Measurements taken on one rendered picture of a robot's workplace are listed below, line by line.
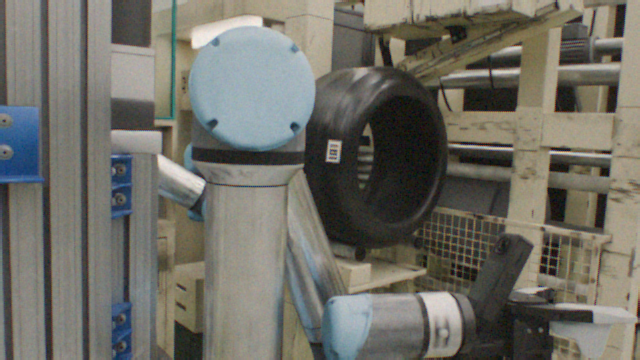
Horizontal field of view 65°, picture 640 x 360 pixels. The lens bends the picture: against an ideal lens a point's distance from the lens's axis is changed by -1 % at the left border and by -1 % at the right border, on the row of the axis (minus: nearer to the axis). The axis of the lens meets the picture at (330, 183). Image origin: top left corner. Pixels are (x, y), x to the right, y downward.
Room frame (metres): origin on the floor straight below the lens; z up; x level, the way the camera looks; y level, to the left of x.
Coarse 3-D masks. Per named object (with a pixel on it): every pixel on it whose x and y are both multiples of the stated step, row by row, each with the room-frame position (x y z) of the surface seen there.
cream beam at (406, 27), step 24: (384, 0) 1.89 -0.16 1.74; (408, 0) 1.81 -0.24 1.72; (432, 0) 1.73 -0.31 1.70; (456, 0) 1.66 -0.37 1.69; (528, 0) 1.58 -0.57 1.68; (384, 24) 1.88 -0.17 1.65; (408, 24) 1.81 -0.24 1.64; (432, 24) 1.78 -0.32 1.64; (456, 24) 1.76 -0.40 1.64; (480, 24) 1.73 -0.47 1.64
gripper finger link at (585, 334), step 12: (600, 312) 0.56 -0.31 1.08; (612, 312) 0.56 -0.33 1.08; (624, 312) 0.56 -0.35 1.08; (552, 324) 0.58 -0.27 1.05; (564, 324) 0.57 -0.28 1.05; (576, 324) 0.57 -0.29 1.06; (588, 324) 0.56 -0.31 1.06; (600, 324) 0.56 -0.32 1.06; (612, 324) 0.56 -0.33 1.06; (564, 336) 0.57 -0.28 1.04; (576, 336) 0.57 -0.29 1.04; (588, 336) 0.56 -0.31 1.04; (600, 336) 0.56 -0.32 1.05; (588, 348) 0.56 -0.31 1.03; (600, 348) 0.56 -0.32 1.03
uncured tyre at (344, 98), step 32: (320, 96) 1.52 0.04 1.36; (352, 96) 1.46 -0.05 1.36; (384, 96) 1.50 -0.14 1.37; (416, 96) 1.60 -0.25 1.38; (320, 128) 1.44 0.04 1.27; (352, 128) 1.42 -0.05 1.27; (384, 128) 1.92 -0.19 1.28; (416, 128) 1.85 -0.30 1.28; (320, 160) 1.42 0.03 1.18; (352, 160) 1.42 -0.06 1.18; (384, 160) 1.93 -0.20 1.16; (416, 160) 1.87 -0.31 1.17; (320, 192) 1.43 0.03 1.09; (352, 192) 1.43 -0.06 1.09; (384, 192) 1.90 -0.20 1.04; (416, 192) 1.82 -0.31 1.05; (352, 224) 1.46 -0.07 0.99; (384, 224) 1.52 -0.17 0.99; (416, 224) 1.64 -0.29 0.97
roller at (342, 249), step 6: (330, 240) 1.57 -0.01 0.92; (336, 240) 1.56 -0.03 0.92; (336, 246) 1.54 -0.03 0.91; (342, 246) 1.52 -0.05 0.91; (348, 246) 1.51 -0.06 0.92; (354, 246) 1.50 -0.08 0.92; (336, 252) 1.54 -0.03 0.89; (342, 252) 1.52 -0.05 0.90; (348, 252) 1.50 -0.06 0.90; (354, 252) 1.48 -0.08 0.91; (360, 252) 1.48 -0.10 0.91; (354, 258) 1.48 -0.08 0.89; (360, 258) 1.48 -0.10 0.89
